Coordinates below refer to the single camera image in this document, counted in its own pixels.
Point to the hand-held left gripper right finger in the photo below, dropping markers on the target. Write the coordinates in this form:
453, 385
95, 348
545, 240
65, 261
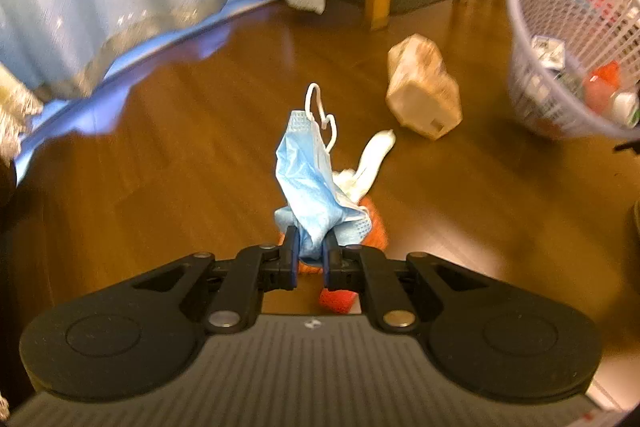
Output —
327, 262

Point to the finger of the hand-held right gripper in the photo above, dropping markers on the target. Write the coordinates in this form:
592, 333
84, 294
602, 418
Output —
629, 146

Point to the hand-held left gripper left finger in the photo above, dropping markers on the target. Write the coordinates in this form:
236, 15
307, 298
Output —
296, 259

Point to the clear plastic bottle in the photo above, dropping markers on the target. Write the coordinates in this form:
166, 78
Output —
626, 107

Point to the red plastic bag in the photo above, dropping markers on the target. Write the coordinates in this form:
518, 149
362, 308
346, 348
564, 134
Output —
602, 84

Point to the blue face mask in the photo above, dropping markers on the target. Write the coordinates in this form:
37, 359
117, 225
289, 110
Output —
305, 172

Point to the purple plastic mesh basket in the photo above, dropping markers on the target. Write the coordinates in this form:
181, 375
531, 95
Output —
525, 72

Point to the brown paper bag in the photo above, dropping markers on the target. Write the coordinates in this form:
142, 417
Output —
420, 92

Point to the orange foam net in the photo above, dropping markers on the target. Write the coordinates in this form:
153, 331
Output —
376, 229

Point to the white crumpled tissue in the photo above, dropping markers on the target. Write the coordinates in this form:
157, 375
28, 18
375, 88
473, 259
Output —
345, 181

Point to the white tube wrapper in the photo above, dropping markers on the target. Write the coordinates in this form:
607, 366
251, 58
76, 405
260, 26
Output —
372, 157

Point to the cream lace-trimmed cloth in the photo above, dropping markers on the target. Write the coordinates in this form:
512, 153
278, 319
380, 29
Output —
15, 107

